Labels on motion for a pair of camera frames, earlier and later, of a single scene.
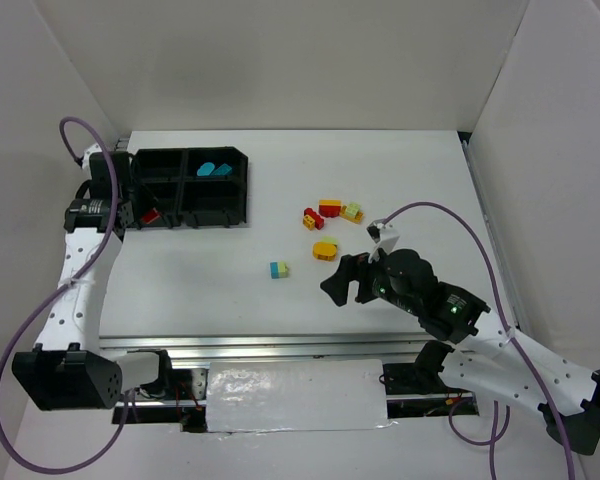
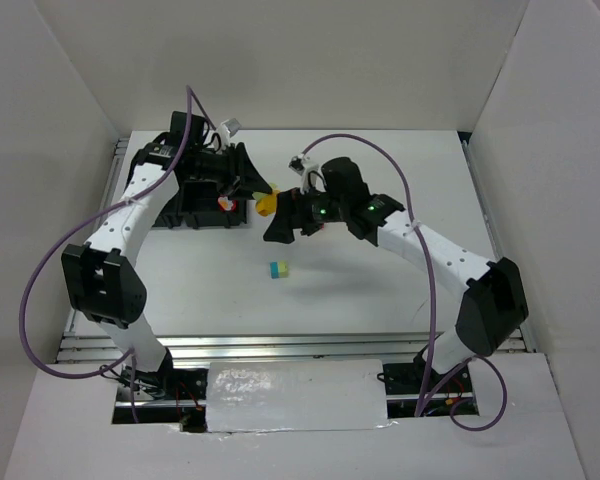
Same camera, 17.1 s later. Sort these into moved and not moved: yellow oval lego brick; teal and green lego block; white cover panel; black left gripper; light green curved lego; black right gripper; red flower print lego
Moved: black left gripper; black right gripper; light green curved lego; red flower print lego; yellow oval lego brick
Not moved: teal and green lego block; white cover panel
